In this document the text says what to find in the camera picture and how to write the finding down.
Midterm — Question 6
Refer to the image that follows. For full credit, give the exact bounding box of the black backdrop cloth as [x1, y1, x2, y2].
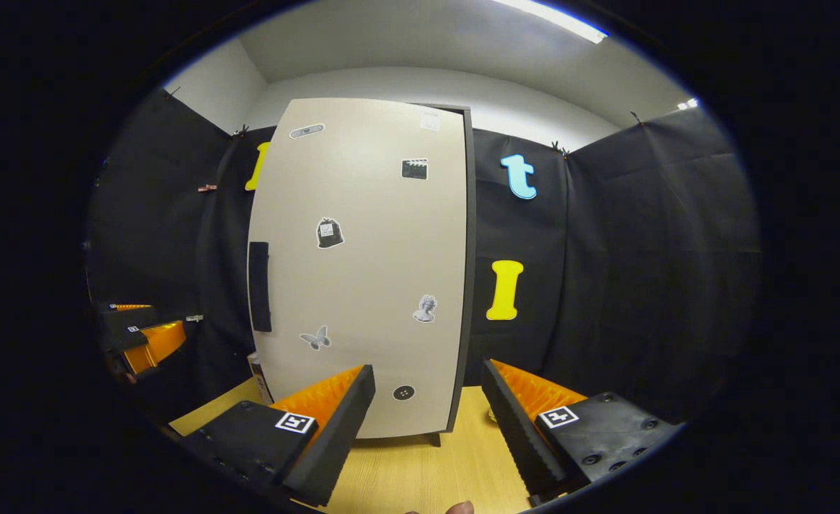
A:
[84, 89, 761, 429]

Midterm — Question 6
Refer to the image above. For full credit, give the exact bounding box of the black door handle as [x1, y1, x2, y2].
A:
[248, 241, 273, 333]

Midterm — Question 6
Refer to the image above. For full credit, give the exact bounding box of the white book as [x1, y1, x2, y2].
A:
[248, 351, 273, 405]

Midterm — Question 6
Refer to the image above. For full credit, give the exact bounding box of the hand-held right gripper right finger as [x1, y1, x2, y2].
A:
[482, 359, 681, 504]

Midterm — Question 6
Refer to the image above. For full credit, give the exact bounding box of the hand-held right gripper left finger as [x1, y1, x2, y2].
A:
[181, 364, 376, 508]

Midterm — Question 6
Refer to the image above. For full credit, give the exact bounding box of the beige cabinet door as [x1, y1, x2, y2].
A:
[247, 98, 468, 439]

